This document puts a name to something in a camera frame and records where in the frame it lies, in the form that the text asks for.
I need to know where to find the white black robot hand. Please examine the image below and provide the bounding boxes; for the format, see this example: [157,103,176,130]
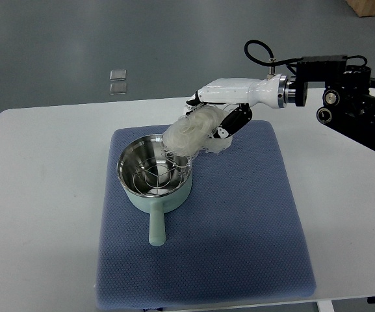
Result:
[186,74,295,139]

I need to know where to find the white vermicelli noodle bundle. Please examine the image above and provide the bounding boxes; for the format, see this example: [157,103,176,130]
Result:
[162,105,233,160]

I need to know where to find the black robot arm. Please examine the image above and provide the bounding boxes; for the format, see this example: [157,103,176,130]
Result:
[287,55,375,151]

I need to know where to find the mint green steel pot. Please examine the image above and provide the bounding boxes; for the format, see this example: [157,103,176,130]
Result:
[117,134,192,246]

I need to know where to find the wooden box corner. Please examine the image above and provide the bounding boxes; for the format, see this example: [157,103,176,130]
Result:
[346,0,375,17]

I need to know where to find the blue textured mat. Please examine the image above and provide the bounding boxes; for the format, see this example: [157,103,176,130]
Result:
[96,120,316,309]

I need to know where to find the upper clear floor tile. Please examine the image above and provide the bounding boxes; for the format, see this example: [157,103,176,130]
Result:
[109,69,127,81]

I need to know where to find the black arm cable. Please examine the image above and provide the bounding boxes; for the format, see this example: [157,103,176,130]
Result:
[244,39,305,76]

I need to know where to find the wire steamer rack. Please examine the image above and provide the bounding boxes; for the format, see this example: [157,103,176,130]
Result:
[130,158,190,197]

